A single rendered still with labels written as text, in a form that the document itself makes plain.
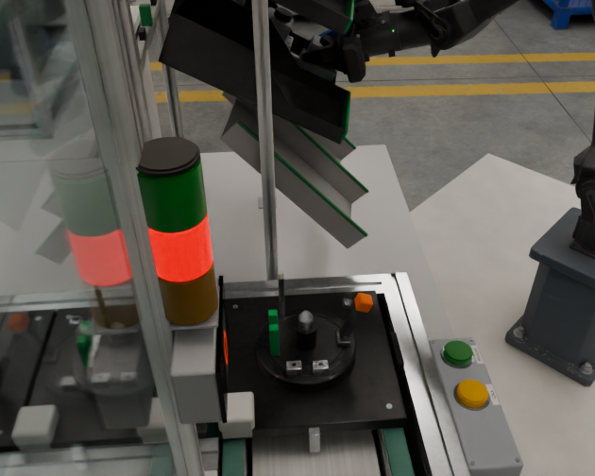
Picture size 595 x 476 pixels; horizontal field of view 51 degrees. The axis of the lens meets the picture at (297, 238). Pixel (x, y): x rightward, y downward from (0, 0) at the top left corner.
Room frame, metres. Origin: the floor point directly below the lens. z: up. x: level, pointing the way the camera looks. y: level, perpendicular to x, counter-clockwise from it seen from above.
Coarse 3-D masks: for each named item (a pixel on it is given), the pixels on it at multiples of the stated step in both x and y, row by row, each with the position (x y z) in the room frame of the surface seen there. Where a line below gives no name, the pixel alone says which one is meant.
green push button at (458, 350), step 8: (448, 344) 0.60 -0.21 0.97; (456, 344) 0.60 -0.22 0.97; (464, 344) 0.60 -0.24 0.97; (448, 352) 0.59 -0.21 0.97; (456, 352) 0.59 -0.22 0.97; (464, 352) 0.59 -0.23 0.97; (472, 352) 0.59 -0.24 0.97; (448, 360) 0.58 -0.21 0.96; (456, 360) 0.58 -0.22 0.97; (464, 360) 0.58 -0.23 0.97
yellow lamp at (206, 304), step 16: (208, 272) 0.39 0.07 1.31; (160, 288) 0.38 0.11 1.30; (176, 288) 0.37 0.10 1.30; (192, 288) 0.37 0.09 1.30; (208, 288) 0.38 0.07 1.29; (176, 304) 0.37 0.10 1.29; (192, 304) 0.37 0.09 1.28; (208, 304) 0.38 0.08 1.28; (176, 320) 0.37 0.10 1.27; (192, 320) 0.37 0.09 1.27
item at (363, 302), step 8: (360, 296) 0.60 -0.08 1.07; (368, 296) 0.60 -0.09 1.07; (344, 304) 0.59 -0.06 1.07; (352, 304) 0.60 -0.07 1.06; (360, 304) 0.59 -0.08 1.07; (368, 304) 0.59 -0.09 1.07; (352, 312) 0.60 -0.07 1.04; (360, 312) 0.59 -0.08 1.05; (352, 320) 0.59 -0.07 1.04; (344, 328) 0.60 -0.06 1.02; (352, 328) 0.59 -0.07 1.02; (344, 336) 0.59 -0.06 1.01
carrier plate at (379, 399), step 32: (256, 320) 0.66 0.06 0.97; (384, 352) 0.59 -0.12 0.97; (256, 384) 0.54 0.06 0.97; (352, 384) 0.54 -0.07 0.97; (384, 384) 0.54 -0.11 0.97; (256, 416) 0.49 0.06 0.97; (288, 416) 0.49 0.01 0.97; (320, 416) 0.49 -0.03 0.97; (352, 416) 0.49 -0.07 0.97; (384, 416) 0.48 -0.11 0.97
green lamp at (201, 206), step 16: (144, 176) 0.38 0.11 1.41; (176, 176) 0.38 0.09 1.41; (192, 176) 0.38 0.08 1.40; (144, 192) 0.38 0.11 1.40; (160, 192) 0.37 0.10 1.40; (176, 192) 0.37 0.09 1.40; (192, 192) 0.38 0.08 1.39; (144, 208) 0.38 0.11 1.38; (160, 208) 0.37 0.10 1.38; (176, 208) 0.37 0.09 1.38; (192, 208) 0.38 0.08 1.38; (160, 224) 0.37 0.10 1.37; (176, 224) 0.37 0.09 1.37; (192, 224) 0.38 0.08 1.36
